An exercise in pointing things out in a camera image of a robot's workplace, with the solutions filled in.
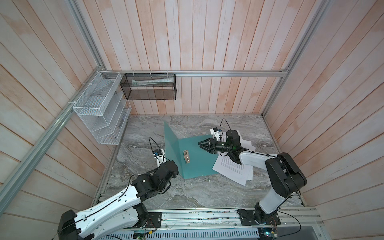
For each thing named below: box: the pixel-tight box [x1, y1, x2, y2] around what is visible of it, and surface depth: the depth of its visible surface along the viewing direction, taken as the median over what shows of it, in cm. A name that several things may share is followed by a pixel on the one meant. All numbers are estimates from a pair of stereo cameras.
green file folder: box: [164, 120, 220, 180], surface depth 93 cm
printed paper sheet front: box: [212, 152, 253, 186], surface depth 92 cm
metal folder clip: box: [183, 150, 191, 163], surface depth 97 cm
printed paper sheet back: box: [237, 133, 256, 152], surface depth 106 cm
